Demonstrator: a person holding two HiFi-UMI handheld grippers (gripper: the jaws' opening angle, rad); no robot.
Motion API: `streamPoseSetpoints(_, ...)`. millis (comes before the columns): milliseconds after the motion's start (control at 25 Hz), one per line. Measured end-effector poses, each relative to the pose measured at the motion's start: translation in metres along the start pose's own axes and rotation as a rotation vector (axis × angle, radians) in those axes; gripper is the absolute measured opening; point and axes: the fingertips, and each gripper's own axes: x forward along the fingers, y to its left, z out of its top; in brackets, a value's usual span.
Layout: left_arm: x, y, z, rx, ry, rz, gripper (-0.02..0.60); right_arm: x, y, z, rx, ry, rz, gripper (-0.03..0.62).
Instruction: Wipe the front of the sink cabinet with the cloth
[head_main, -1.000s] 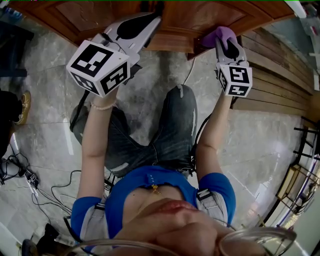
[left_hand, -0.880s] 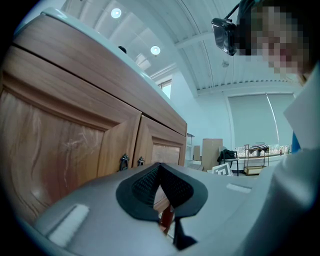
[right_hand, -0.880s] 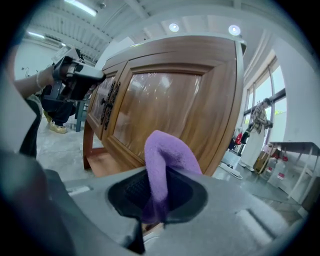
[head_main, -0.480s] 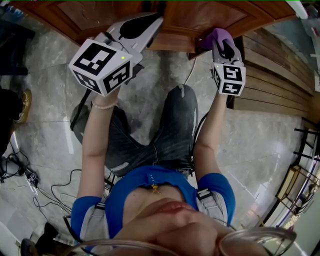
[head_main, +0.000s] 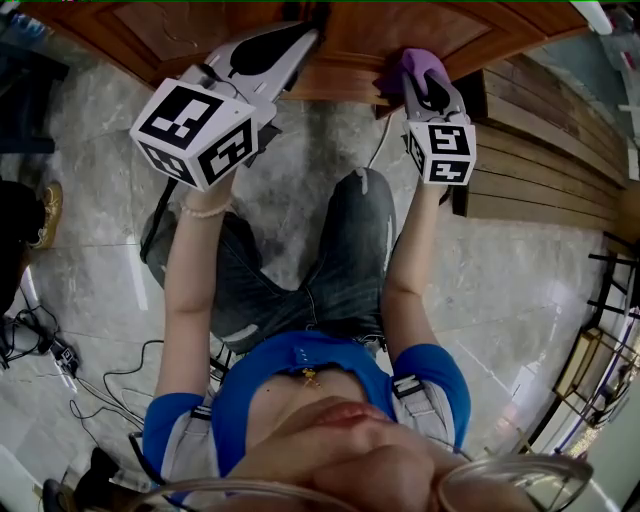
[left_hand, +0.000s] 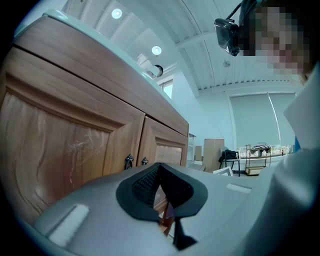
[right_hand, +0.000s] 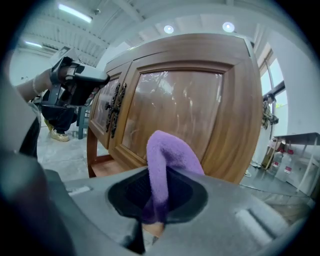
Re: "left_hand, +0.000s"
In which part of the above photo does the thin frame shelf rack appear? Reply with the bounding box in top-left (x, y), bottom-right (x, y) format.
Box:
top-left (244, 143), bottom-right (273, 176)

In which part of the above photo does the brown wooden cabinet door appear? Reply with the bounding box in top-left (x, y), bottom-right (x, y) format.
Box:
top-left (0, 46), bottom-right (146, 225)
top-left (136, 116), bottom-right (190, 169)

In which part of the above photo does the tall glass window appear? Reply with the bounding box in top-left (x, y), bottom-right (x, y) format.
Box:
top-left (158, 78), bottom-right (175, 100)

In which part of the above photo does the wooden cabinet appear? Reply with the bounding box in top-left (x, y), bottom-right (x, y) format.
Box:
top-left (0, 14), bottom-right (190, 226)

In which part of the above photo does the chair with black bag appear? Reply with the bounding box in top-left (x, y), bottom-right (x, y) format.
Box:
top-left (218, 149), bottom-right (242, 177)

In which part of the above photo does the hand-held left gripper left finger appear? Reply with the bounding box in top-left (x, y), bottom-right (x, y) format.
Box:
top-left (34, 162), bottom-right (176, 256)

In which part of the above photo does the tall cardboard box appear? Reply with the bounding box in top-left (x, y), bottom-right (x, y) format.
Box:
top-left (203, 138), bottom-right (226, 173)

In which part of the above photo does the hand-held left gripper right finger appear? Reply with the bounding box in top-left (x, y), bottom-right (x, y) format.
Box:
top-left (160, 162), bottom-right (264, 256)

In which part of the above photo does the grey roller blind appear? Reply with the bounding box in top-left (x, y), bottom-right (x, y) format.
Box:
top-left (228, 92), bottom-right (297, 149)

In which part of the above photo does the black head-mounted camera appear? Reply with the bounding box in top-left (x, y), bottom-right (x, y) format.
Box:
top-left (213, 17), bottom-right (241, 57)

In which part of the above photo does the person's face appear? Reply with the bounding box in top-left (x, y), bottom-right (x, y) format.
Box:
top-left (237, 0), bottom-right (315, 79)

